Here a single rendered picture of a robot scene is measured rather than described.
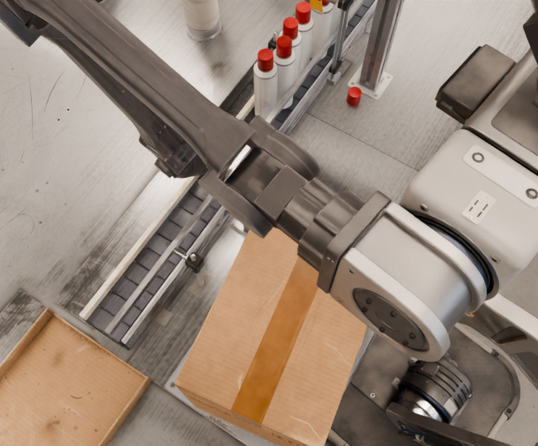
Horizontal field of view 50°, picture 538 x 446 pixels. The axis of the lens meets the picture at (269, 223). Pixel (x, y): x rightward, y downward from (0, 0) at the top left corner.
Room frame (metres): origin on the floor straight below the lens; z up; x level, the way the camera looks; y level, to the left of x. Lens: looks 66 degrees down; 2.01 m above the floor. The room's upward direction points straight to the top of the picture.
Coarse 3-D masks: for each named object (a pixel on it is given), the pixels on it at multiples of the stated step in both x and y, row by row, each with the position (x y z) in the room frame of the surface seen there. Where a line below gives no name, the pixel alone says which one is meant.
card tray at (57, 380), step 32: (64, 320) 0.31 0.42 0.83; (32, 352) 0.24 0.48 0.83; (64, 352) 0.24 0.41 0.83; (96, 352) 0.24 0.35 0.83; (0, 384) 0.18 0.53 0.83; (32, 384) 0.18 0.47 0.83; (64, 384) 0.18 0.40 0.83; (96, 384) 0.18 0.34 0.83; (128, 384) 0.18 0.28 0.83; (0, 416) 0.12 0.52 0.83; (32, 416) 0.12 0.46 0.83; (64, 416) 0.12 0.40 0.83; (96, 416) 0.12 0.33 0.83
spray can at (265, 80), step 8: (264, 56) 0.79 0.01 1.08; (272, 56) 0.79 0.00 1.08; (256, 64) 0.81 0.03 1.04; (264, 64) 0.78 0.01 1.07; (272, 64) 0.79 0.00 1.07; (256, 72) 0.79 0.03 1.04; (264, 72) 0.78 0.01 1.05; (272, 72) 0.79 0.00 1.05; (256, 80) 0.78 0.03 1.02; (264, 80) 0.77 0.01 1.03; (272, 80) 0.78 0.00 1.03; (256, 88) 0.78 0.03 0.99; (264, 88) 0.77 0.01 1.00; (272, 88) 0.78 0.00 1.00; (256, 96) 0.78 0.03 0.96; (264, 96) 0.77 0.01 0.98; (272, 96) 0.78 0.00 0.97; (256, 104) 0.79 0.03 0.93; (264, 104) 0.77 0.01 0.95; (272, 104) 0.78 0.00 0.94; (256, 112) 0.79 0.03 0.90; (264, 112) 0.77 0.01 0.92
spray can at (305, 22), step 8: (296, 8) 0.92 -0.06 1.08; (304, 8) 0.92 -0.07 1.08; (296, 16) 0.92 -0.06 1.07; (304, 16) 0.91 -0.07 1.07; (304, 24) 0.91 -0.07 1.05; (312, 24) 0.92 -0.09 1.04; (304, 32) 0.90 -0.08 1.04; (312, 32) 0.92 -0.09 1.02; (304, 40) 0.90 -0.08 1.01; (304, 48) 0.90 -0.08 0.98; (304, 56) 0.91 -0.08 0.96; (304, 64) 0.91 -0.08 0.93
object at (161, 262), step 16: (352, 16) 1.03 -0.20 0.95; (336, 32) 0.97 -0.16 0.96; (320, 48) 0.92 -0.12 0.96; (288, 96) 0.79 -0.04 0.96; (272, 112) 0.74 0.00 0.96; (240, 160) 0.62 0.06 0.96; (192, 224) 0.47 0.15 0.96; (176, 240) 0.44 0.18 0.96; (144, 288) 0.34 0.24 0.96; (128, 304) 0.31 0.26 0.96; (112, 320) 0.28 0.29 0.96
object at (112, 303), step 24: (312, 72) 0.92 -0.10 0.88; (192, 192) 0.59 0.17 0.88; (168, 216) 0.53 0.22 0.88; (168, 240) 0.48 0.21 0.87; (192, 240) 0.47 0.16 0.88; (144, 264) 0.42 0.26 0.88; (168, 264) 0.42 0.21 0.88; (120, 288) 0.36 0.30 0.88; (96, 312) 0.31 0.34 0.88; (120, 336) 0.27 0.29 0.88
